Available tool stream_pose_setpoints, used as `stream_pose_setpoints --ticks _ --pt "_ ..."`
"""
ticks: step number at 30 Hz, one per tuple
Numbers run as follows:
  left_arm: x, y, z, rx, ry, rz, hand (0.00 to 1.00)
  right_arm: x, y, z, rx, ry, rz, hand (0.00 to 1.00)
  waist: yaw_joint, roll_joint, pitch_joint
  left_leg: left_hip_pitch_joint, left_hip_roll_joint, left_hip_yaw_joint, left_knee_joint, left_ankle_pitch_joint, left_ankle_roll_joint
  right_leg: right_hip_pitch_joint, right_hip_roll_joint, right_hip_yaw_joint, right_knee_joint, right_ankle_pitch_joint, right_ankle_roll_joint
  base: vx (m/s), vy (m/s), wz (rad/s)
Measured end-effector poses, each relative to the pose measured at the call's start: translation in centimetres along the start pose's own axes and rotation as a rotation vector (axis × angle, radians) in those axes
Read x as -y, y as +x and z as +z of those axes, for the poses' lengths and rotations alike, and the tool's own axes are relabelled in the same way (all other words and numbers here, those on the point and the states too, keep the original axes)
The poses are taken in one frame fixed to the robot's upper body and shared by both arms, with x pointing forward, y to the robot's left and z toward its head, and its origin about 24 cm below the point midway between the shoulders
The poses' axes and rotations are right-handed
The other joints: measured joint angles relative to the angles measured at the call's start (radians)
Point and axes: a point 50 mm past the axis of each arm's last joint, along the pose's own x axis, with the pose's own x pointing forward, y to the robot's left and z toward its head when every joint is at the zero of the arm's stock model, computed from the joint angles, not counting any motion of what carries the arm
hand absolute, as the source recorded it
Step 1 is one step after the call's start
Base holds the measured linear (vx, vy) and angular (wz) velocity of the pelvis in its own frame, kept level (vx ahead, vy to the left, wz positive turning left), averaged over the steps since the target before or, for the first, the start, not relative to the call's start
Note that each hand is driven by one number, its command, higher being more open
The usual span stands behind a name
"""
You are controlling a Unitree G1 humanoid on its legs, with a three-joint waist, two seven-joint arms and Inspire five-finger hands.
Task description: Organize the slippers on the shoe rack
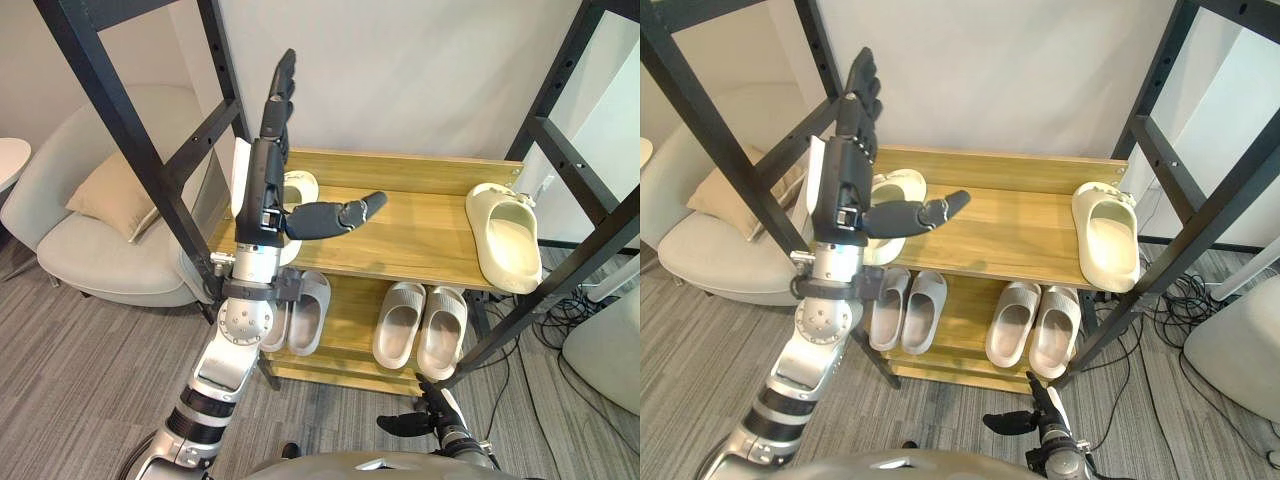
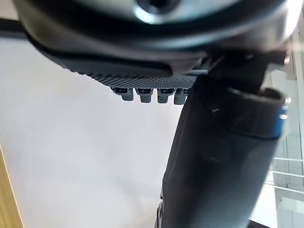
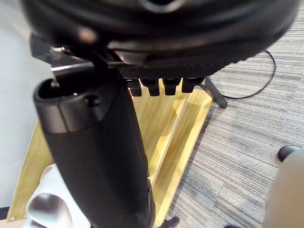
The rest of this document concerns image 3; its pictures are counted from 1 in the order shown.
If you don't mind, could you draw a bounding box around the silver robot leg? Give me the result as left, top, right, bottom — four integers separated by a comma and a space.
262, 147, 304, 228

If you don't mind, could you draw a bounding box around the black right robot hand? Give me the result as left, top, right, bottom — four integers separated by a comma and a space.
21, 0, 300, 228

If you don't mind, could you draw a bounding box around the black floor cable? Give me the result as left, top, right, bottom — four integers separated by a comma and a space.
222, 49, 278, 99

